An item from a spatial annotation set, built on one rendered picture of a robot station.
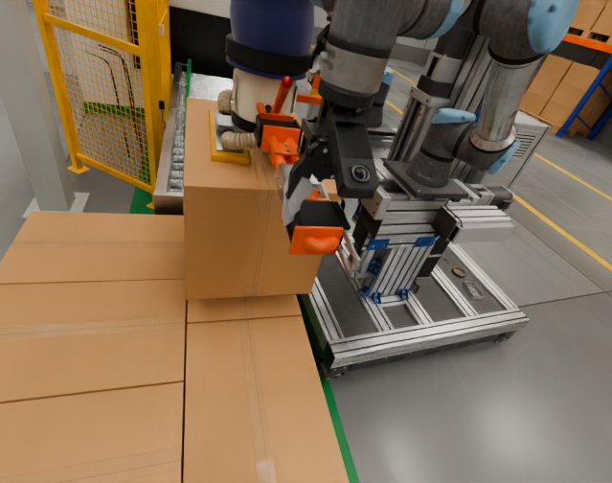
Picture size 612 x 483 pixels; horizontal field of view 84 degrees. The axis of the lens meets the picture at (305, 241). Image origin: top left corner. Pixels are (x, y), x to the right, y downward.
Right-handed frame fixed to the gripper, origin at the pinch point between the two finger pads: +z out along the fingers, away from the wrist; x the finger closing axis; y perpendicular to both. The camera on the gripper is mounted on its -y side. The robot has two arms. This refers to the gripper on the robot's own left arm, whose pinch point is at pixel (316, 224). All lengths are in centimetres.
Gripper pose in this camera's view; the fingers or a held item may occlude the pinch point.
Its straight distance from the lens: 52.9
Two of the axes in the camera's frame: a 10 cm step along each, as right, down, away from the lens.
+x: -9.6, -0.1, -2.9
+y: -2.2, -6.5, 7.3
